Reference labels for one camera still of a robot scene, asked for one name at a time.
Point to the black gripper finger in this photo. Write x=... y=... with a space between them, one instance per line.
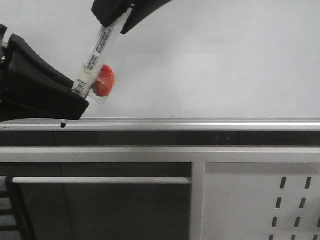
x=108 y=11

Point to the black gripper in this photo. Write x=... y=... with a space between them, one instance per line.
x=32 y=89

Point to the white whiteboard marker pen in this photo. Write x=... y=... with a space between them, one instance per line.
x=98 y=55

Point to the red round magnet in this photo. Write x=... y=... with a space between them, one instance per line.
x=104 y=82

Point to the white whiteboard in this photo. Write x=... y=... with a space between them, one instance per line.
x=218 y=59

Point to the white round crossbar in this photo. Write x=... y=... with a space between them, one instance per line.
x=103 y=180

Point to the white perforated metal panel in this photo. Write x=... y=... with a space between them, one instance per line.
x=261 y=201

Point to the black frame at lower left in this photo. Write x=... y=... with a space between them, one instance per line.
x=13 y=221

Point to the white metal stand frame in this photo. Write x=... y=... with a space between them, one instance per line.
x=199 y=156

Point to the aluminium whiteboard tray rail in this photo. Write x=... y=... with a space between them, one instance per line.
x=167 y=124

